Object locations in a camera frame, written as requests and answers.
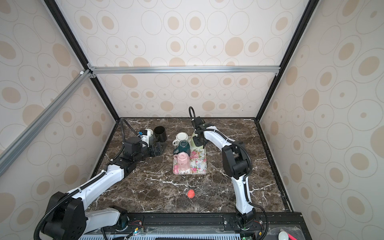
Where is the grey ceramic mug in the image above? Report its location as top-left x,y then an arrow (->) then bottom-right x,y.
146,129 -> 156,146

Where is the black ceramic mug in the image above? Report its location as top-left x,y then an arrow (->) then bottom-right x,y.
154,126 -> 167,143

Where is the floral rectangular tray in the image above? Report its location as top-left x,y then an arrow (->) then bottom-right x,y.
173,137 -> 207,175

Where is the light green ceramic mug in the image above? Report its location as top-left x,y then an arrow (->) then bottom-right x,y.
192,136 -> 207,148

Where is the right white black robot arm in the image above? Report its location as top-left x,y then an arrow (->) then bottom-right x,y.
192,117 -> 257,228

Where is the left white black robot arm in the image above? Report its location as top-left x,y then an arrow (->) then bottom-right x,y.
33,137 -> 167,240

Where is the dark green ceramic mug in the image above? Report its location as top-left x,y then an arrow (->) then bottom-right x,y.
173,140 -> 191,156

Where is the white ceramic mug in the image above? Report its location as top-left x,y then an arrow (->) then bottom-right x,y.
173,132 -> 189,147

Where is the pink ceramic mug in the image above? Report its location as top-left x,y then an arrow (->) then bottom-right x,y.
174,152 -> 191,171

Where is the small red toy fruit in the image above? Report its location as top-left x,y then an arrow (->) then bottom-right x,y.
187,190 -> 195,199

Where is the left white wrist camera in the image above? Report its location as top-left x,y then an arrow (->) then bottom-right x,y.
139,129 -> 148,145

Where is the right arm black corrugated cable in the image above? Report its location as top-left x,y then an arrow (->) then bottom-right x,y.
188,106 -> 269,240

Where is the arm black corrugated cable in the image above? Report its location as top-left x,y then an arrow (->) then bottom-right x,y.
188,106 -> 269,240
33,118 -> 140,240

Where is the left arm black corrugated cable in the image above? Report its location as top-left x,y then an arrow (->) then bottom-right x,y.
33,118 -> 140,240

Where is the horizontal aluminium frame bar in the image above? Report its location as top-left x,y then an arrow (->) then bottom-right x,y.
91,66 -> 280,74

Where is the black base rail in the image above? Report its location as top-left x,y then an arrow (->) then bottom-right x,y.
98,212 -> 313,240

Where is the diagonal aluminium frame bar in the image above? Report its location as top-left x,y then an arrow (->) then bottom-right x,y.
1,70 -> 91,175

